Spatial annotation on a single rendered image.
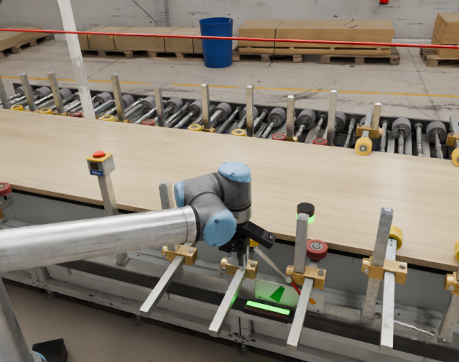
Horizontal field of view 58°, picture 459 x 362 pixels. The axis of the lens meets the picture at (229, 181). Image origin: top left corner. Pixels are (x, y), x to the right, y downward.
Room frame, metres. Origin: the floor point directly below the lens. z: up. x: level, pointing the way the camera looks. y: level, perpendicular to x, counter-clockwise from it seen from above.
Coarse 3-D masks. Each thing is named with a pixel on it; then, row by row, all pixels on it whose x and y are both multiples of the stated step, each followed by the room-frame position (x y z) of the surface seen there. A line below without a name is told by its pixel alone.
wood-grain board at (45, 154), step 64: (0, 128) 2.46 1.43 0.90; (64, 128) 2.42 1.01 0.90; (128, 128) 2.37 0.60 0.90; (64, 192) 1.65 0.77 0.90; (128, 192) 1.62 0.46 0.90; (256, 192) 1.57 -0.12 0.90; (320, 192) 1.55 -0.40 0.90; (384, 192) 1.53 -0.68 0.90; (448, 192) 1.50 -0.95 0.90; (448, 256) 1.10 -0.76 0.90
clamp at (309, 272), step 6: (294, 264) 1.13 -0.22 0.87; (288, 270) 1.11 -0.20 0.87; (306, 270) 1.10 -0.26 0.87; (312, 270) 1.10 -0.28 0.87; (318, 270) 1.10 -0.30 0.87; (324, 270) 1.09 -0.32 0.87; (294, 276) 1.09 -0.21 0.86; (300, 276) 1.08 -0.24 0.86; (306, 276) 1.07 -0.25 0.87; (312, 276) 1.07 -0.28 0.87; (318, 276) 1.07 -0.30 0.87; (324, 276) 1.07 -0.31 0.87; (294, 282) 1.09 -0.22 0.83; (300, 282) 1.08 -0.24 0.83; (318, 282) 1.06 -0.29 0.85; (324, 282) 1.07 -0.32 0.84; (318, 288) 1.06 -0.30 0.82
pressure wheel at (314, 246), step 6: (312, 240) 1.22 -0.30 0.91; (318, 240) 1.22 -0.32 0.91; (312, 246) 1.19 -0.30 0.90; (318, 246) 1.18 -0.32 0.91; (324, 246) 1.18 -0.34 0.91; (312, 252) 1.15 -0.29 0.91; (318, 252) 1.15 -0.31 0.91; (324, 252) 1.15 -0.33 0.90; (312, 258) 1.15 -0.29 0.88; (318, 258) 1.15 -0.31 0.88
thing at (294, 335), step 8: (312, 264) 1.14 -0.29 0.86; (312, 280) 1.06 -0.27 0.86; (304, 288) 1.02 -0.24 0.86; (304, 296) 0.99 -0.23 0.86; (304, 304) 0.95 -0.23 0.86; (296, 312) 0.92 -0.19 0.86; (304, 312) 0.92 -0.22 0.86; (296, 320) 0.89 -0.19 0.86; (304, 320) 0.91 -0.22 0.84; (296, 328) 0.86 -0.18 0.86; (296, 336) 0.83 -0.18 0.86; (288, 344) 0.81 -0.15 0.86; (296, 344) 0.80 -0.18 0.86
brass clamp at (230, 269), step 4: (224, 260) 1.20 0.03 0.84; (248, 260) 1.20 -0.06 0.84; (224, 264) 1.19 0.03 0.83; (228, 264) 1.18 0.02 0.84; (248, 264) 1.17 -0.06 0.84; (256, 264) 1.17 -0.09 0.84; (224, 268) 1.18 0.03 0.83; (228, 268) 1.18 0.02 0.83; (232, 268) 1.17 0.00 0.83; (236, 268) 1.17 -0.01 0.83; (248, 268) 1.15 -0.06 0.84; (252, 268) 1.15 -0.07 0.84; (256, 268) 1.17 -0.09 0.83; (228, 272) 1.18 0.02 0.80; (232, 272) 1.17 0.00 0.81; (248, 272) 1.15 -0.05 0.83; (252, 272) 1.14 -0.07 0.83; (256, 272) 1.17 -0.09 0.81; (248, 276) 1.15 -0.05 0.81; (252, 276) 1.14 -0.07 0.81
